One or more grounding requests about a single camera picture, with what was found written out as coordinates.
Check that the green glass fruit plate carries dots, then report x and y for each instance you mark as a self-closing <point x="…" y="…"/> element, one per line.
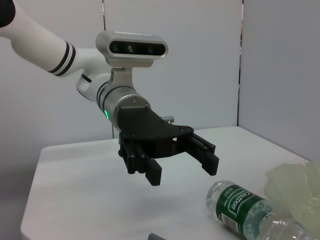
<point x="300" y="180"/>

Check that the grey marker pen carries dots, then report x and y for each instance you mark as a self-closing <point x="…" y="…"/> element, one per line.
<point x="155" y="237"/>

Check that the clear green-label water bottle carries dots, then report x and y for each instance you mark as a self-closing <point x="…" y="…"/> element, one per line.
<point x="240" y="205"/>

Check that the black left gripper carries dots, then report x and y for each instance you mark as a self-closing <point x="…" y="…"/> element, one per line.
<point x="145" y="125"/>

